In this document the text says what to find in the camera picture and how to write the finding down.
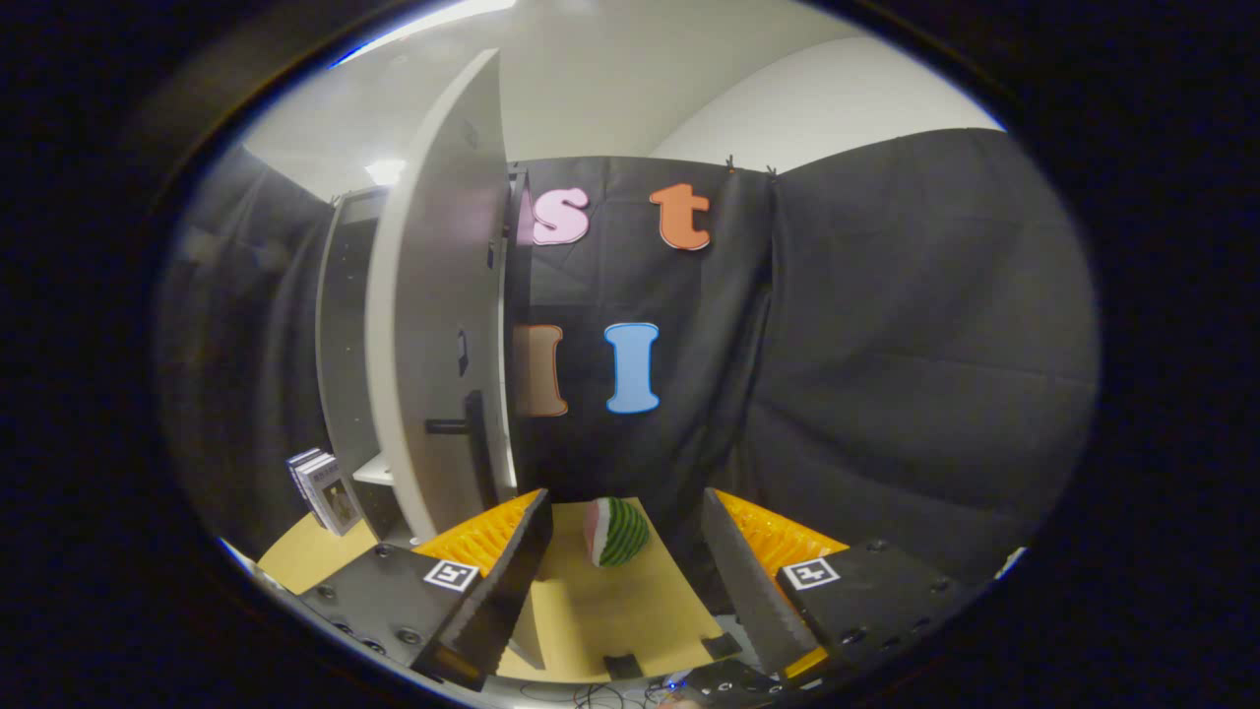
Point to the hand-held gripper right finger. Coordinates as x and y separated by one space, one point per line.
740 576

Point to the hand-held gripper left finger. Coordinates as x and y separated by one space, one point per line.
517 576

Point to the grey shoe cabinet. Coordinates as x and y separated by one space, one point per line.
345 345

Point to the cream shoe cabinet door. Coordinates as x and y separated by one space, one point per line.
433 295

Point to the black table clamp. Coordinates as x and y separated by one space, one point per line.
724 647
623 667

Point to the toy watermelon slice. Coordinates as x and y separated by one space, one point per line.
618 532

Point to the grey cover book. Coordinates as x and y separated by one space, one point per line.
335 502

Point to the black backdrop cloth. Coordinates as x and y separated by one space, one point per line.
886 345

